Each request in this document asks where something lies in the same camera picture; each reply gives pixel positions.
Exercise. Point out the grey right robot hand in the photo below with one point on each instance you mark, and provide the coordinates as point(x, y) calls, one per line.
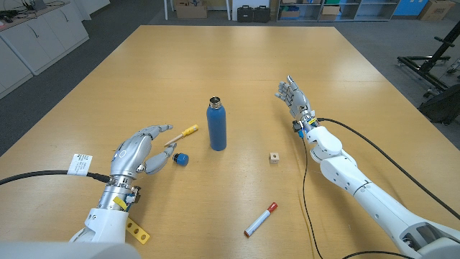
point(296, 100)

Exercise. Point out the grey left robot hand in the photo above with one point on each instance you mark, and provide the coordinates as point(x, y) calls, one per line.
point(131, 154)

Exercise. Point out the blue bottle cap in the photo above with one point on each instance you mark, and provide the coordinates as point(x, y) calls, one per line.
point(181, 159)

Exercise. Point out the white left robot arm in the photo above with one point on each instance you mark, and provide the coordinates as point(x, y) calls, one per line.
point(108, 223)

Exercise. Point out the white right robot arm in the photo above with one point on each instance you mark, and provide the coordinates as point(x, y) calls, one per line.
point(359, 180)

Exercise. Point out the small wooden block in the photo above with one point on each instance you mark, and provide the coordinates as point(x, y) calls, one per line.
point(274, 158)

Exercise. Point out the blue metal water bottle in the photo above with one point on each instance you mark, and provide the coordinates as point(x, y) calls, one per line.
point(216, 126)

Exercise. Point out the white marker with red cap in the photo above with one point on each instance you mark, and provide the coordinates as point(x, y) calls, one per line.
point(259, 221)

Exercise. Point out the yellow perforated strip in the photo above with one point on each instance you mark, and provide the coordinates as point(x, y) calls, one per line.
point(138, 232)

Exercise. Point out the black hard case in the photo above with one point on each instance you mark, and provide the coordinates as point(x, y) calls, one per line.
point(261, 14)
point(245, 14)

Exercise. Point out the small cardboard box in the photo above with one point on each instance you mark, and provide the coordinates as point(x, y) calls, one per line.
point(330, 12)

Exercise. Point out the grey metal shelf unit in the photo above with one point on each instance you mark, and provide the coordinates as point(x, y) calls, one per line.
point(363, 11)

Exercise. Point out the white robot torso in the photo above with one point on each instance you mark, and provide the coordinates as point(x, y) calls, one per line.
point(64, 251)

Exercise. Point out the large cardboard box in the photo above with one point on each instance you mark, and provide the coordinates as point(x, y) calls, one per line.
point(190, 11)

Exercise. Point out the blue panel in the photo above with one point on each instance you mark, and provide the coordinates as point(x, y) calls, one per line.
point(405, 7)

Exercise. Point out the white cabinet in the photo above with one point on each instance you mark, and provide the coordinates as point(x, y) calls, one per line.
point(36, 39)

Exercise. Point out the cardboard box with print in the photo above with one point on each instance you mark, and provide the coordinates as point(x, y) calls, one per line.
point(436, 10)

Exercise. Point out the black metal stand frame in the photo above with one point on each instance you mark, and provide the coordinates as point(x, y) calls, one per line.
point(427, 64)

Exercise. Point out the white table frame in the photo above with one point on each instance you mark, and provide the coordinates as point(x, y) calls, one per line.
point(166, 11)

